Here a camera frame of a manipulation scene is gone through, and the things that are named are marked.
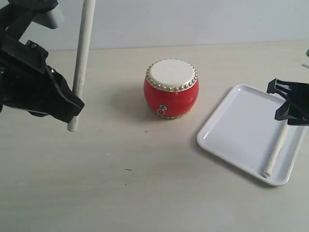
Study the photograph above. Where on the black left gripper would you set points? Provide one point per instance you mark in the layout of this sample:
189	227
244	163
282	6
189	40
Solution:
28	83

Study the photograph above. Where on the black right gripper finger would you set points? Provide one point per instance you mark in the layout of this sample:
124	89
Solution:
291	91
295	112

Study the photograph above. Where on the white plastic tray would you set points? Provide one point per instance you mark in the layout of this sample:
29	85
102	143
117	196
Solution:
242	131

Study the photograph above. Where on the red small drum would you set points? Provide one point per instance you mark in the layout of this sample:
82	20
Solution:
171	87

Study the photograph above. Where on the wooden drumstick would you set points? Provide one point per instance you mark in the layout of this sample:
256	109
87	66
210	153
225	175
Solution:
276	151
85	30

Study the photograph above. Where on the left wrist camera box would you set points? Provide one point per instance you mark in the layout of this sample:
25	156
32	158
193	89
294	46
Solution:
17	15

